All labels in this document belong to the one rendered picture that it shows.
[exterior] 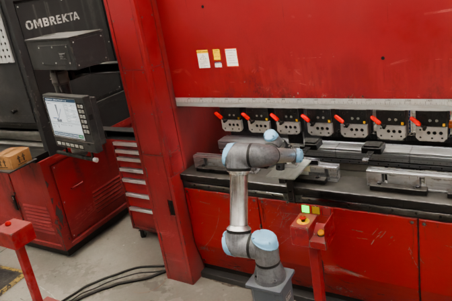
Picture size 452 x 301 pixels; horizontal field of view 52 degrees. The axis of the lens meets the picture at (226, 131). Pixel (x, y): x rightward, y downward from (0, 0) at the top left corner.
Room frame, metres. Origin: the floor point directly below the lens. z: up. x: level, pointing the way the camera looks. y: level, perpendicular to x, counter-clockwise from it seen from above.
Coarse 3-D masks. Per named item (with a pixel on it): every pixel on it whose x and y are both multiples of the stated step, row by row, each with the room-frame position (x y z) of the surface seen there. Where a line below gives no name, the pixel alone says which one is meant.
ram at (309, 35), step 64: (192, 0) 2.96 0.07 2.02; (256, 0) 2.72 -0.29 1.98; (320, 0) 2.51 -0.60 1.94; (384, 0) 2.33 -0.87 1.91; (448, 0) 2.17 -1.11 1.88; (192, 64) 3.01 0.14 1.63; (256, 64) 2.75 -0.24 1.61; (320, 64) 2.53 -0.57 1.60; (384, 64) 2.34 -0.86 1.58; (448, 64) 2.17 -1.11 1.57
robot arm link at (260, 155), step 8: (256, 144) 2.00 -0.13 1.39; (264, 144) 2.01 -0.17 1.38; (256, 152) 1.97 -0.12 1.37; (264, 152) 1.97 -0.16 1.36; (272, 152) 1.99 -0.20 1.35; (280, 152) 2.08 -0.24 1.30; (288, 152) 2.17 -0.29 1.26; (296, 152) 2.27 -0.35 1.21; (256, 160) 1.95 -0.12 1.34; (264, 160) 1.96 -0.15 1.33; (272, 160) 1.98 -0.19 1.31; (280, 160) 2.08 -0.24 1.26; (288, 160) 2.17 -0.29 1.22; (296, 160) 2.26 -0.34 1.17
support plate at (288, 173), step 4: (304, 160) 2.63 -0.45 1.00; (308, 160) 2.63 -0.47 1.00; (300, 164) 2.58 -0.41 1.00; (304, 164) 2.58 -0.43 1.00; (308, 164) 2.58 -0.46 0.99; (288, 168) 2.56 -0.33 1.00; (292, 168) 2.55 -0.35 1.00; (296, 168) 2.54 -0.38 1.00; (300, 168) 2.53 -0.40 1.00; (304, 168) 2.53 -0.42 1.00; (272, 172) 2.53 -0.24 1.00; (276, 172) 2.52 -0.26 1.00; (280, 172) 2.52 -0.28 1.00; (284, 172) 2.51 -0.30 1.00; (288, 172) 2.50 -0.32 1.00; (292, 172) 2.49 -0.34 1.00; (296, 172) 2.48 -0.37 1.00; (300, 172) 2.47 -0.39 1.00; (268, 176) 2.49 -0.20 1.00; (272, 176) 2.48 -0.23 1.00; (276, 176) 2.47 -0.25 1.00; (280, 176) 2.46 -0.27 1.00; (284, 176) 2.45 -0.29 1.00; (288, 176) 2.44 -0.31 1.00; (292, 176) 2.44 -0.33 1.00; (296, 176) 2.43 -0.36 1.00
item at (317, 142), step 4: (308, 140) 2.86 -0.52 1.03; (312, 140) 2.85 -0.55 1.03; (316, 140) 2.84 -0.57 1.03; (320, 140) 2.86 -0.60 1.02; (308, 144) 2.82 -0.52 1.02; (312, 144) 2.81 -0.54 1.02; (316, 144) 2.80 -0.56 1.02; (320, 144) 2.85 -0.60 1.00; (300, 148) 2.86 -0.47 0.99; (304, 148) 2.81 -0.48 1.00; (308, 148) 2.79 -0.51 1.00; (312, 148) 2.81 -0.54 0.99; (316, 148) 2.79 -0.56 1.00; (304, 152) 2.75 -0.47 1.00
